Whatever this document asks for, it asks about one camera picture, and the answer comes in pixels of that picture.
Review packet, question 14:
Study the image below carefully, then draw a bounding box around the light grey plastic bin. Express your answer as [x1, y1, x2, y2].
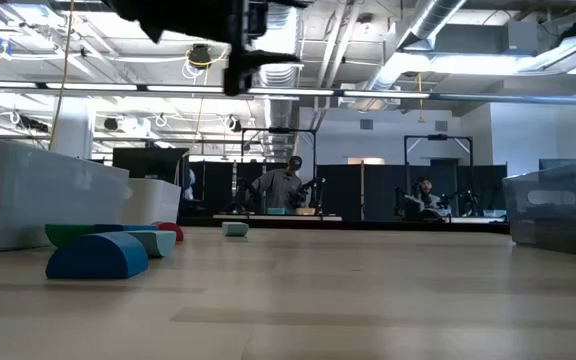
[0, 138, 132, 254]

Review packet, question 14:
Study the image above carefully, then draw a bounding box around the black ceiling cable reel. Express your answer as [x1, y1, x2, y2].
[187, 43, 213, 69]

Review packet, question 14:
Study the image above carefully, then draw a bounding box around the background wooden table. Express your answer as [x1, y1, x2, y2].
[212, 213, 343, 222]

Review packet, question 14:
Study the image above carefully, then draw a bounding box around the small green block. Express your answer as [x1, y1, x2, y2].
[44, 223, 100, 249]

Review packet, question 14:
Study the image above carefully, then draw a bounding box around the silver ventilation duct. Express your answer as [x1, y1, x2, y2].
[362, 0, 469, 101]

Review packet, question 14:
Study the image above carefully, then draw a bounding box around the long ceiling light strip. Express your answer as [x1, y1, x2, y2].
[0, 79, 576, 107]

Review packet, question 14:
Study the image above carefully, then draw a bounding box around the white plastic bin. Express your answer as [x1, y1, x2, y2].
[120, 178, 183, 227]

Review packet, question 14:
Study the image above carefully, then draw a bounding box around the clear smoky plastic bin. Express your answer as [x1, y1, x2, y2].
[501, 157, 576, 261]

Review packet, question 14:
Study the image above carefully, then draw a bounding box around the black aluminium table frame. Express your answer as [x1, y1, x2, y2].
[176, 215, 512, 235]

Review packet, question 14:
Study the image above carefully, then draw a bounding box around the black partition wall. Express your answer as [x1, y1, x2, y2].
[187, 160, 508, 221]

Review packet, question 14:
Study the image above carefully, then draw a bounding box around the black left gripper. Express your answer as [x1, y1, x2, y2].
[112, 0, 315, 97]

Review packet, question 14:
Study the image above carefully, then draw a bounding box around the long yellow cable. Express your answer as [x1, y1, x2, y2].
[47, 0, 77, 149]

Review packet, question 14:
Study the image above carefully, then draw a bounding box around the person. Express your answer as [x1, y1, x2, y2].
[251, 155, 305, 215]
[407, 177, 452, 221]

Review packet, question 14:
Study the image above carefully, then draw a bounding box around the background black station frame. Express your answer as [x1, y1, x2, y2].
[403, 133, 474, 219]
[240, 127, 318, 216]

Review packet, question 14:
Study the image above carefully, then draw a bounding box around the small teal block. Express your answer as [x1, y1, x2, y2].
[221, 221, 250, 238]
[126, 229, 178, 259]

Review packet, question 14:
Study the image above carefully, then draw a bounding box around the blue half-round block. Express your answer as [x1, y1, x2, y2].
[45, 231, 150, 280]

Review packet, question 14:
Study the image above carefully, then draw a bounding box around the black flat screen back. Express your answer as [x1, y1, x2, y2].
[112, 147, 191, 186]

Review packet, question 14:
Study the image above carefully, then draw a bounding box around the small red block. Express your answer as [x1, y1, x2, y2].
[151, 221, 185, 243]

